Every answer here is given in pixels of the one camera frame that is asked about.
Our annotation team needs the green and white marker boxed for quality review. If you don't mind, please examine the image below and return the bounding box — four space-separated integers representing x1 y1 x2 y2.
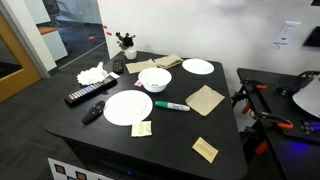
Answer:
154 100 191 113

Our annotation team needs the white bowl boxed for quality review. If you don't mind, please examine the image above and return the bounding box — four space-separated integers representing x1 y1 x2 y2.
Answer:
137 67 173 94

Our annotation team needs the large white plate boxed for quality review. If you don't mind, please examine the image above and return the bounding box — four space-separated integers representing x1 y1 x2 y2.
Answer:
103 89 154 127

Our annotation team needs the small white plate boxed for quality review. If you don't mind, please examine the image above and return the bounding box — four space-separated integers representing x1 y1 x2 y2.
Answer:
181 58 215 76

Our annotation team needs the white flower vase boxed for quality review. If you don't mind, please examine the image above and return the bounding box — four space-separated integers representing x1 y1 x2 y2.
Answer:
123 47 138 61

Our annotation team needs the small white paper slip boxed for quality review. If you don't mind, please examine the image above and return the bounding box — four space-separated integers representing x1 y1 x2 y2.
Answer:
108 71 121 80

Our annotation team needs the dark red flower bouquet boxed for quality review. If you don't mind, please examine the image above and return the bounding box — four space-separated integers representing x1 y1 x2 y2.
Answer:
87 24 137 52

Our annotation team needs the crumpled white tissue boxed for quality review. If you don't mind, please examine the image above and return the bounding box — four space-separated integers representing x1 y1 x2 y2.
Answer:
76 61 110 86

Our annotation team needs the long black remote control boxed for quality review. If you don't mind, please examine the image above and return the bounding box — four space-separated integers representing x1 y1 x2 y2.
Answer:
64 75 119 107

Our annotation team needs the small rounded black remote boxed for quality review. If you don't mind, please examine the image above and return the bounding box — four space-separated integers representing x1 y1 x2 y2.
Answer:
81 100 106 126

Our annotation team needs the yellow sticky note left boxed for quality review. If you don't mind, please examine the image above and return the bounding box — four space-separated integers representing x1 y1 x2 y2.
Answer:
191 136 219 164

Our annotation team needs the white cabinet wooden top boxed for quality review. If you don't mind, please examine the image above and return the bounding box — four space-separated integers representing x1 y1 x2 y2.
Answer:
37 25 69 63

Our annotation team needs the checkered calibration board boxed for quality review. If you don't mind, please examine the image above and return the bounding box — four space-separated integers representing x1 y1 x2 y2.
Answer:
47 157 114 180

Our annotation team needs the black perforated side table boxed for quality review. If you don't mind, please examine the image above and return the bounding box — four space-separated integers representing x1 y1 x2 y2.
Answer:
236 67 320 180

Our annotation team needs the black curved stand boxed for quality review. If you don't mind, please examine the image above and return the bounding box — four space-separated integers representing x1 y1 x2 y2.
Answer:
296 69 320 83

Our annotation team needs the white dome shade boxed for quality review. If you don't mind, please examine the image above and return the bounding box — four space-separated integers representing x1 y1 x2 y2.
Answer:
292 74 320 119

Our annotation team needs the black clamp orange handle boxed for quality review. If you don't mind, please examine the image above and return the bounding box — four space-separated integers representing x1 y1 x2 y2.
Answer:
231 78 268 116
239 111 295 156

